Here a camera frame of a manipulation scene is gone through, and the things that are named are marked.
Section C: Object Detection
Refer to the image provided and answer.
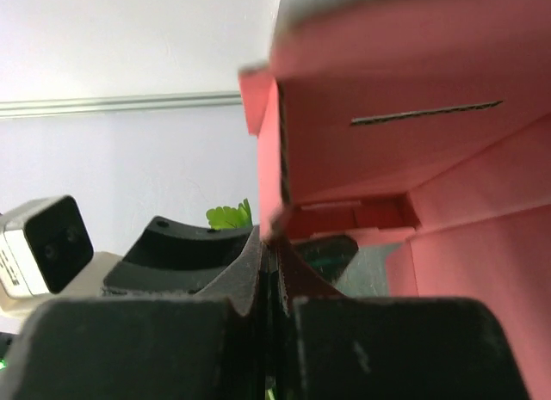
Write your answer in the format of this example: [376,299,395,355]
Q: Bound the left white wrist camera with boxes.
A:
[1,195,121,321]

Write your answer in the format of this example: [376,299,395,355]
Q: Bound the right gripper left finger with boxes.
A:
[1,230,265,399]

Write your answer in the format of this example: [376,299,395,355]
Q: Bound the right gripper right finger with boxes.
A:
[275,240,529,399]

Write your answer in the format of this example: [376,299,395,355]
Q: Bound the pink paper box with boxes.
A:
[239,0,550,399]

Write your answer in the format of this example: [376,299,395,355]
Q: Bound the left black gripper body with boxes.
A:
[102,216,253,296]

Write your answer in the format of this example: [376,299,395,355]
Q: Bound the green plastic basket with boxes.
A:
[294,235,359,285]

